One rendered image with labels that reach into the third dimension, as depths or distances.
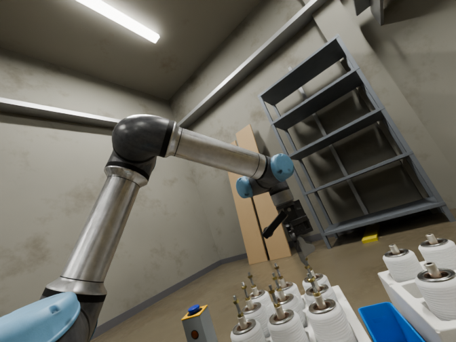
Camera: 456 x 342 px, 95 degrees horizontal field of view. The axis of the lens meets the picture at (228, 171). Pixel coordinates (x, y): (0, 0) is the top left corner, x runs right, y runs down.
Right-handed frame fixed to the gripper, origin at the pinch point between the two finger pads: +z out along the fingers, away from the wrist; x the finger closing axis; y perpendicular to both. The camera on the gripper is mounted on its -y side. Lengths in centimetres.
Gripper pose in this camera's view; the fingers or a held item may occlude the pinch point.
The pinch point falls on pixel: (302, 261)
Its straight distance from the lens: 82.0
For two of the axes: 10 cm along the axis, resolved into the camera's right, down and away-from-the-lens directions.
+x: 2.4, 1.7, 9.5
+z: 3.4, 9.1, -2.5
